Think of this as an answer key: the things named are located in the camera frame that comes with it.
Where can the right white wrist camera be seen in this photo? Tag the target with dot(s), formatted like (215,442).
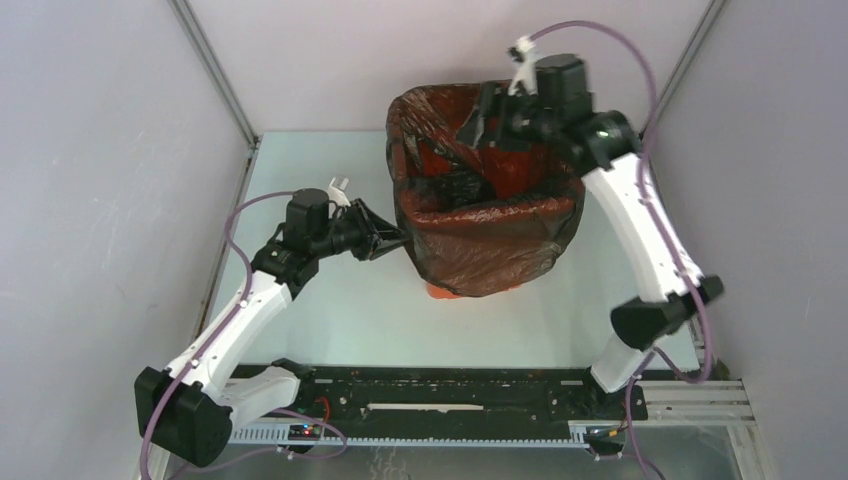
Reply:
(524,56)

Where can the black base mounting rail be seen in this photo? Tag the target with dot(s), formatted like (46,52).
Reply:
(461,404)

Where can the right aluminium frame post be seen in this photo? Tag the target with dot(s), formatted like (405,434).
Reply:
(699,36)

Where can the aluminium frame post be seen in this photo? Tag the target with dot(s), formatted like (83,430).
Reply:
(699,36)
(199,41)

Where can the orange plastic trash bin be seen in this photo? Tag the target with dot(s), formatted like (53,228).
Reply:
(440,293)

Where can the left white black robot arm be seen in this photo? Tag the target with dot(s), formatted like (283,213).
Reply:
(189,408)

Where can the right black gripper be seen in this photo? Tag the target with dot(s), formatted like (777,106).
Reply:
(472,132)

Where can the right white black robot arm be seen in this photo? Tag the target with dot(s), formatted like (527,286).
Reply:
(547,102)

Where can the black plastic trash bag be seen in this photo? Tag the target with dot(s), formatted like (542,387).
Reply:
(478,220)

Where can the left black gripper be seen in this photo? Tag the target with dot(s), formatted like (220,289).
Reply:
(376,235)

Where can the left aluminium frame post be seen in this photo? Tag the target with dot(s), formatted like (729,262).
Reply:
(199,41)

